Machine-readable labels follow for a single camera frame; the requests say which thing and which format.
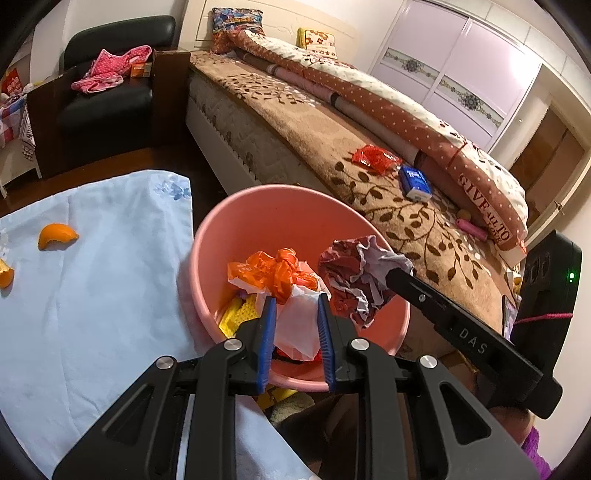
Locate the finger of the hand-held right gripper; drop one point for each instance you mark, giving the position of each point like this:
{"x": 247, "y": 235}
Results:
{"x": 443, "y": 318}

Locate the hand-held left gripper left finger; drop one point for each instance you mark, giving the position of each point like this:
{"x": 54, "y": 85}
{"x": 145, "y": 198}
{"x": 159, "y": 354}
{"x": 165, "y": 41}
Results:
{"x": 268, "y": 344}

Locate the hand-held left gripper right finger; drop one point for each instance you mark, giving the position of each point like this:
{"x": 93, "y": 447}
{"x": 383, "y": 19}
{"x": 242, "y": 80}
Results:
{"x": 325, "y": 344}

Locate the yellow foam fruit net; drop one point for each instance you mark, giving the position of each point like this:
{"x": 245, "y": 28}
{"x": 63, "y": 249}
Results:
{"x": 235, "y": 316}

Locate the orange white plastic bag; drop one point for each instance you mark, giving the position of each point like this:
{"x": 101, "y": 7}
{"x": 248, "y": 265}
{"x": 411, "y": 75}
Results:
{"x": 277, "y": 272}

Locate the maroon white wrapper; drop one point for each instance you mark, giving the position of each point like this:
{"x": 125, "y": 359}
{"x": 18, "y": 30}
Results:
{"x": 355, "y": 272}

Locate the pink plastic basin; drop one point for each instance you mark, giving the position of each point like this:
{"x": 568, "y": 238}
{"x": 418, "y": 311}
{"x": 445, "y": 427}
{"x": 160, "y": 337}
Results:
{"x": 277, "y": 217}

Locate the person's right hand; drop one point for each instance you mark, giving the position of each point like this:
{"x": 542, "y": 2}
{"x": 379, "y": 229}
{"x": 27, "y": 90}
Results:
{"x": 510, "y": 422}

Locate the pink tube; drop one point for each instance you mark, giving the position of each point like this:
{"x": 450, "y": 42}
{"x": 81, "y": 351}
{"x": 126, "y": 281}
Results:
{"x": 471, "y": 228}

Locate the brown wooden door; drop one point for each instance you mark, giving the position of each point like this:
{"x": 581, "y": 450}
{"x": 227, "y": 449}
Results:
{"x": 554, "y": 157}

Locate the blue tissue pack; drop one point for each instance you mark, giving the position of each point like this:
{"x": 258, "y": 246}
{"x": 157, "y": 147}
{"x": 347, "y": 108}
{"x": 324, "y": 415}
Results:
{"x": 414, "y": 183}

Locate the light blue floral cloth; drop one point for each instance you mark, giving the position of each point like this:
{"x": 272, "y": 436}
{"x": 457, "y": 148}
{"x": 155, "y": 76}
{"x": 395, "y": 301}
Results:
{"x": 115, "y": 286}

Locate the red snack packet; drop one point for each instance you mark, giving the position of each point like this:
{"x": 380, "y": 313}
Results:
{"x": 375, "y": 159}

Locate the pink dotted white quilt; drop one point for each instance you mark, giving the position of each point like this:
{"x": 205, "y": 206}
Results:
{"x": 406, "y": 120}

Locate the brown leaf pattern blanket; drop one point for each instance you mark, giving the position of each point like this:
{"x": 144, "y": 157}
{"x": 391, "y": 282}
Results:
{"x": 300, "y": 124}

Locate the white bed with mattress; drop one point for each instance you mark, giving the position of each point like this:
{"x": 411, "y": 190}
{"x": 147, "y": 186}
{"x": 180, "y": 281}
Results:
{"x": 217, "y": 120}

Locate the large orange peel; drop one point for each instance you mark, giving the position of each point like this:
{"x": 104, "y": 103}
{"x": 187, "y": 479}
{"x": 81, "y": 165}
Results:
{"x": 57, "y": 235}

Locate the lilac sliding wardrobe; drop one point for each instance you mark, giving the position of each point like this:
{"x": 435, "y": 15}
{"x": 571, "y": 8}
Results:
{"x": 443, "y": 64}

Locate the small orange peel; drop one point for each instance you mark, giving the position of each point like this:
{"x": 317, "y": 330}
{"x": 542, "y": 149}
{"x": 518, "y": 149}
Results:
{"x": 5, "y": 276}

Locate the black leather armchair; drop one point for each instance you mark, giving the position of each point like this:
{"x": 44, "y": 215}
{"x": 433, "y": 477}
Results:
{"x": 106, "y": 110}

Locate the white side table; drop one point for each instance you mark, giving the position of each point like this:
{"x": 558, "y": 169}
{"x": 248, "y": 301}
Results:
{"x": 21, "y": 170}

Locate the small orange box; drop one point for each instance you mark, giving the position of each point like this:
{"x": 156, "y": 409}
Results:
{"x": 140, "y": 70}

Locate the yellow red floral pillow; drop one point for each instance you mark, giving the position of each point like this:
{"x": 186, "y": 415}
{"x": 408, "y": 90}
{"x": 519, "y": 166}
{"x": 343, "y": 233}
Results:
{"x": 317, "y": 40}

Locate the pink dotted clothing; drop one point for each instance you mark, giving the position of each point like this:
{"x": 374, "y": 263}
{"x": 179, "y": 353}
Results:
{"x": 111, "y": 69}

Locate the colourful printed pillow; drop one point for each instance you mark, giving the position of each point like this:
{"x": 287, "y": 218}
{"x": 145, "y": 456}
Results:
{"x": 238, "y": 23}

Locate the red bag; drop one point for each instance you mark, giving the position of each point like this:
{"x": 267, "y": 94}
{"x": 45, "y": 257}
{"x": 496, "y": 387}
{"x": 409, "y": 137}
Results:
{"x": 11, "y": 83}

